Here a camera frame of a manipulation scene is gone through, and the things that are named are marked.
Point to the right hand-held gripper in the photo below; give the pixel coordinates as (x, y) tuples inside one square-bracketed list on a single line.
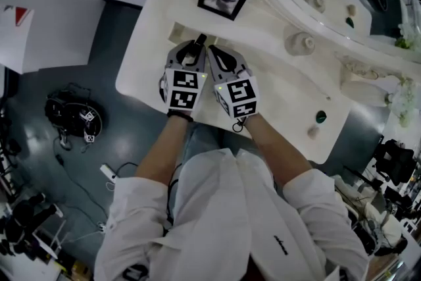
[(241, 93)]

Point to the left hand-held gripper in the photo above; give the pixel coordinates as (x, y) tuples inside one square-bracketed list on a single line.
[(184, 89)]

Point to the white dressing table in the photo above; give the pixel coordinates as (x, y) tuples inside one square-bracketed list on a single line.
[(269, 89)]

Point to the dark green round stone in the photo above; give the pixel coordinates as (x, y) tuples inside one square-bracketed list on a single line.
[(321, 117)]

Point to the small beige pebble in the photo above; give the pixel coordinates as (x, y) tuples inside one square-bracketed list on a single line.
[(313, 132)]

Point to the person's left forearm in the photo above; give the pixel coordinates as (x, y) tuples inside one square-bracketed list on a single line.
[(161, 154)]

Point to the person's right forearm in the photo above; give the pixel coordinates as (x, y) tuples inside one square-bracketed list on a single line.
[(276, 154)]

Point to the black equipment bundle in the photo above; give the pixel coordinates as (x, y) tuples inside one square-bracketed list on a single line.
[(72, 112)]

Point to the white low cabinet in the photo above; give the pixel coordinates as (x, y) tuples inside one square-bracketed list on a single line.
[(59, 26)]

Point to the white power strip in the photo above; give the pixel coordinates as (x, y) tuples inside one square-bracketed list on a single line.
[(108, 172)]

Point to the person's white shirt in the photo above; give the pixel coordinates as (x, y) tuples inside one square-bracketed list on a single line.
[(213, 214)]

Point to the red white book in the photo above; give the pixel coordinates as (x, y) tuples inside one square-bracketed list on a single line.
[(21, 14)]

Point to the black office chair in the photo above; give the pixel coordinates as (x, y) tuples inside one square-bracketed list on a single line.
[(398, 158)]

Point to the black floor equipment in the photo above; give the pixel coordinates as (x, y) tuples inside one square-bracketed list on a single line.
[(29, 217)]

